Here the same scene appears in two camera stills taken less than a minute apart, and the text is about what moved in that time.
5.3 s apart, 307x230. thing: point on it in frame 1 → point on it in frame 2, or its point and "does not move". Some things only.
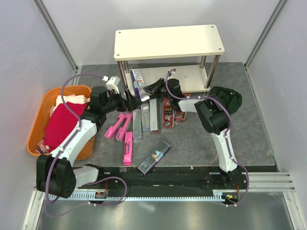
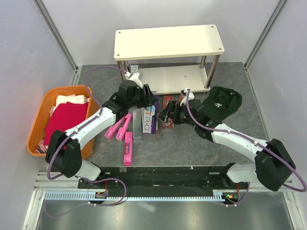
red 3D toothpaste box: [168, 114] does not move
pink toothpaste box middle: [128, 118] does not move
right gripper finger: [160, 94] → [171, 106]
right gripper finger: [155, 88] → [164, 115]
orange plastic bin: [38, 125] does not move
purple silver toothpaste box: [154, 156] → [150, 118]
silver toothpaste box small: [136, 123] does not move
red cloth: [61, 121] does not move
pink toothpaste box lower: [128, 149] does not move
